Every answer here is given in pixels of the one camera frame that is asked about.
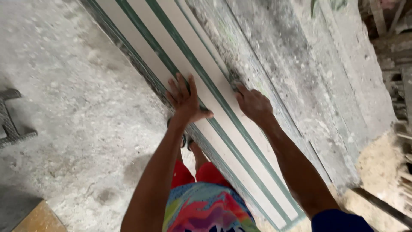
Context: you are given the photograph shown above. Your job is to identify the person's right hand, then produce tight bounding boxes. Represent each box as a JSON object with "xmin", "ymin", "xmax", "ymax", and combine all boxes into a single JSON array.
[{"xmin": 233, "ymin": 82, "xmax": 274, "ymax": 125}]

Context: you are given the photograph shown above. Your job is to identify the person's left hand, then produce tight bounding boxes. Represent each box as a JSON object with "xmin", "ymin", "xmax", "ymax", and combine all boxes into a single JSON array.
[{"xmin": 165, "ymin": 72, "xmax": 214, "ymax": 125}]

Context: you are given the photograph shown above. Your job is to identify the white board with green edge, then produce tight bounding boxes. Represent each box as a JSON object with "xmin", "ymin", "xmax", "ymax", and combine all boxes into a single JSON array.
[
  {"xmin": 124, "ymin": 0, "xmax": 298, "ymax": 226},
  {"xmin": 79, "ymin": 0, "xmax": 285, "ymax": 232},
  {"xmin": 156, "ymin": 0, "xmax": 306, "ymax": 218}
]

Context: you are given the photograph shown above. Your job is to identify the red shorts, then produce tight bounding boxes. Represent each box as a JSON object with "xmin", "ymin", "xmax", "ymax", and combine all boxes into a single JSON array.
[{"xmin": 170, "ymin": 159, "xmax": 234, "ymax": 191}]

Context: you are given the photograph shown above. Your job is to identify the colourful printed shirt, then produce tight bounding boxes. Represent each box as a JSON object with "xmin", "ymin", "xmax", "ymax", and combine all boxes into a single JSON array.
[{"xmin": 162, "ymin": 181, "xmax": 376, "ymax": 232}]

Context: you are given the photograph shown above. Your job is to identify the pile of sawdust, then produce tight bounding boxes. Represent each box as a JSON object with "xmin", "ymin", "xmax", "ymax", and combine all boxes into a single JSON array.
[{"xmin": 328, "ymin": 130, "xmax": 412, "ymax": 232}]

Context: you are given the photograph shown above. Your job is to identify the heap of wood scraps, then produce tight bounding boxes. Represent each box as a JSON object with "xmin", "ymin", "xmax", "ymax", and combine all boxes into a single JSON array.
[{"xmin": 359, "ymin": 0, "xmax": 412, "ymax": 202}]

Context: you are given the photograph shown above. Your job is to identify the dark metal bar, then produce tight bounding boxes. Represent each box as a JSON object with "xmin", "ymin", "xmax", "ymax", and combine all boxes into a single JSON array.
[{"xmin": 352, "ymin": 187, "xmax": 412, "ymax": 228}]

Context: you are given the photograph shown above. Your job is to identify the brown wooden board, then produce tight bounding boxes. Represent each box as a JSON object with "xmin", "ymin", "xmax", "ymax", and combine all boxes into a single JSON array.
[{"xmin": 12, "ymin": 200, "xmax": 67, "ymax": 232}]

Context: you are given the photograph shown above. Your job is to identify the grey metal bracket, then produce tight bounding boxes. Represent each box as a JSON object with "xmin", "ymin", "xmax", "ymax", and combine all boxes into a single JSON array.
[{"xmin": 0, "ymin": 88, "xmax": 38, "ymax": 149}]

